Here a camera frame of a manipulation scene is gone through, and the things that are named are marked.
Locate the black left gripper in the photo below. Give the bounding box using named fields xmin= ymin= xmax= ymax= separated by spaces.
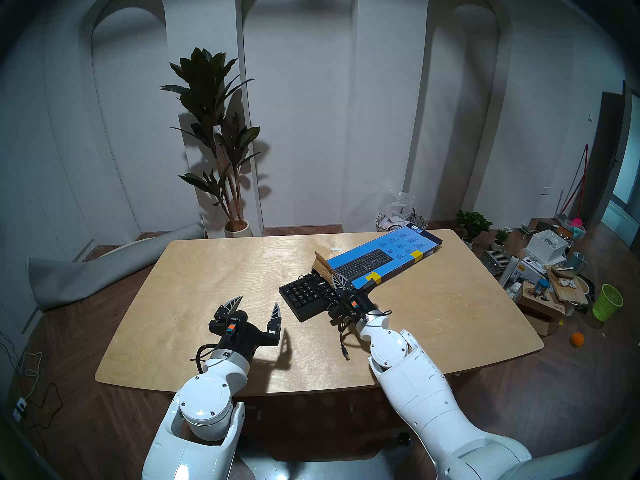
xmin=209 ymin=296 xmax=282 ymax=366

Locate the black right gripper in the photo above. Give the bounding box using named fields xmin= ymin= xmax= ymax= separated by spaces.
xmin=327 ymin=272 xmax=376 ymax=321

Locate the black computer keyboard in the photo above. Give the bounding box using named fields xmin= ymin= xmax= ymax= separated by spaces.
xmin=278 ymin=271 xmax=346 ymax=323

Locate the blue cardboard keyboard box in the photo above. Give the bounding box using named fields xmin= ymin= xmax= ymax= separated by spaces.
xmin=311 ymin=223 xmax=443 ymax=291

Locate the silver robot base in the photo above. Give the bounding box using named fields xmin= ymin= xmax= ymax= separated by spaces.
xmin=235 ymin=431 xmax=413 ymax=480

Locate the clear plastic bag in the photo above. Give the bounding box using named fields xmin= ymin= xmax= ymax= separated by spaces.
xmin=382 ymin=184 xmax=417 ymax=225

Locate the small bushy potted plant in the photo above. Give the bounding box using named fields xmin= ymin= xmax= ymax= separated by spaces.
xmin=455 ymin=210 xmax=493 ymax=250

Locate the metal dish rack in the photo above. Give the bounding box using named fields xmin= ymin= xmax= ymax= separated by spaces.
xmin=480 ymin=249 xmax=512 ymax=276

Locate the white paper roll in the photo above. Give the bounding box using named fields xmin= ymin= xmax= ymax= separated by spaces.
xmin=501 ymin=256 xmax=521 ymax=287

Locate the white printed carton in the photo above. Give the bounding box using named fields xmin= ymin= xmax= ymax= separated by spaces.
xmin=515 ymin=259 xmax=546 ymax=285

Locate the brown cardboard box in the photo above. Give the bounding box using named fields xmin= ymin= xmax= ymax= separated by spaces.
xmin=515 ymin=281 xmax=568 ymax=337

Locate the white box appliance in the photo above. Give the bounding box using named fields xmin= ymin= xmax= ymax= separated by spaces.
xmin=525 ymin=229 xmax=569 ymax=266

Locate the wooden cutting board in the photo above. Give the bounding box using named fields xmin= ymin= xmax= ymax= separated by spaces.
xmin=545 ymin=265 xmax=590 ymax=306

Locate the tall dark green plant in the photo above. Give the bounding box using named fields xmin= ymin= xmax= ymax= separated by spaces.
xmin=160 ymin=47 xmax=262 ymax=225

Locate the teal cloth pile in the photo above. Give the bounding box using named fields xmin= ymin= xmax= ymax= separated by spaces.
xmin=556 ymin=215 xmax=587 ymax=241

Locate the green plastic waste basket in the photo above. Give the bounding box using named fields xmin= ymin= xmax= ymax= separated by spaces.
xmin=592 ymin=283 xmax=625 ymax=323

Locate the dark open door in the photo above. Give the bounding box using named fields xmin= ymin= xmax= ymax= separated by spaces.
xmin=580 ymin=91 xmax=626 ymax=227

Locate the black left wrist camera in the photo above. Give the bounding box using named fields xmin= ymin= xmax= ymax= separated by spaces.
xmin=223 ymin=311 xmax=248 ymax=337

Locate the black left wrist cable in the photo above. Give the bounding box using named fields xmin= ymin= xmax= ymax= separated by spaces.
xmin=190 ymin=343 xmax=222 ymax=375

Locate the woven wire basket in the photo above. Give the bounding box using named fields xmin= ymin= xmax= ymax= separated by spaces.
xmin=375 ymin=211 xmax=429 ymax=233

